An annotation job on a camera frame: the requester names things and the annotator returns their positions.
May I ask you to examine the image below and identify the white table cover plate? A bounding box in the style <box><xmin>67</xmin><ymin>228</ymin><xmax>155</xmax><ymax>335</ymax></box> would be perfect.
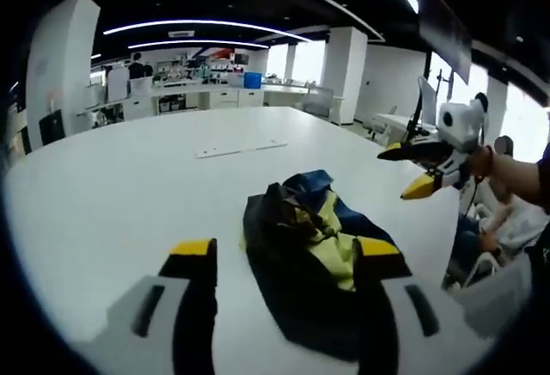
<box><xmin>195</xmin><ymin>139</ymin><xmax>289</xmax><ymax>160</ymax></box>

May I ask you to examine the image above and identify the white lab counter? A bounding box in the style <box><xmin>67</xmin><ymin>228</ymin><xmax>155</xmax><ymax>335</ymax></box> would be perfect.
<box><xmin>76</xmin><ymin>77</ymin><xmax>310</xmax><ymax>125</ymax></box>

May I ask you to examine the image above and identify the grey mesh office chair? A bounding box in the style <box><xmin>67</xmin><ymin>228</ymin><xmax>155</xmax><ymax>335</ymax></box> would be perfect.
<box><xmin>300</xmin><ymin>85</ymin><xmax>336</xmax><ymax>119</ymax></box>

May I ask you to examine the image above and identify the person's dark clothing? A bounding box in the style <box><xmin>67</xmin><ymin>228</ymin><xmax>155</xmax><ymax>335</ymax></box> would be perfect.
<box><xmin>524</xmin><ymin>142</ymin><xmax>550</xmax><ymax>307</ymax></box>

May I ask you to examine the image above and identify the white square pillar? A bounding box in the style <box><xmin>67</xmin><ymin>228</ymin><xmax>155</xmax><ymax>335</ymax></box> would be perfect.
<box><xmin>320</xmin><ymin>26</ymin><xmax>370</xmax><ymax>126</ymax></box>
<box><xmin>24</xmin><ymin>0</ymin><xmax>102</xmax><ymax>151</ymax></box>

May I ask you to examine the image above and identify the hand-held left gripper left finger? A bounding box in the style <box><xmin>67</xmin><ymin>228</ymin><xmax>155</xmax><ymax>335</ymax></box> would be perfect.
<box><xmin>73</xmin><ymin>237</ymin><xmax>219</xmax><ymax>375</ymax></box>

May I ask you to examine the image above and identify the dark blue and yellow garment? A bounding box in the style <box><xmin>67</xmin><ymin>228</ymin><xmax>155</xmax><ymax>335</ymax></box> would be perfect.
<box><xmin>239</xmin><ymin>169</ymin><xmax>407</xmax><ymax>363</ymax></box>

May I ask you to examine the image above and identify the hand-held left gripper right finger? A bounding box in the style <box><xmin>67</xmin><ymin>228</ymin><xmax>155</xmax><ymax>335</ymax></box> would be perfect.
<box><xmin>351</xmin><ymin>237</ymin><xmax>496</xmax><ymax>375</ymax></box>

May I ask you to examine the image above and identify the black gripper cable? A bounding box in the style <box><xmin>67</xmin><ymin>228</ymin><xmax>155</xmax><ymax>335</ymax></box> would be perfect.
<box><xmin>459</xmin><ymin>175</ymin><xmax>481</xmax><ymax>221</ymax></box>

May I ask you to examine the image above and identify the white office chair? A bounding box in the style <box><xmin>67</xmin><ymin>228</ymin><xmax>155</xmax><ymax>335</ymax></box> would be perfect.
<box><xmin>444</xmin><ymin>250</ymin><xmax>536</xmax><ymax>353</ymax></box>

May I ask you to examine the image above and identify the dark hanging ceiling panel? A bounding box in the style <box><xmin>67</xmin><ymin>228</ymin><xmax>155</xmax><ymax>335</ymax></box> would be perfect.
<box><xmin>416</xmin><ymin>0</ymin><xmax>474</xmax><ymax>86</ymax></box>

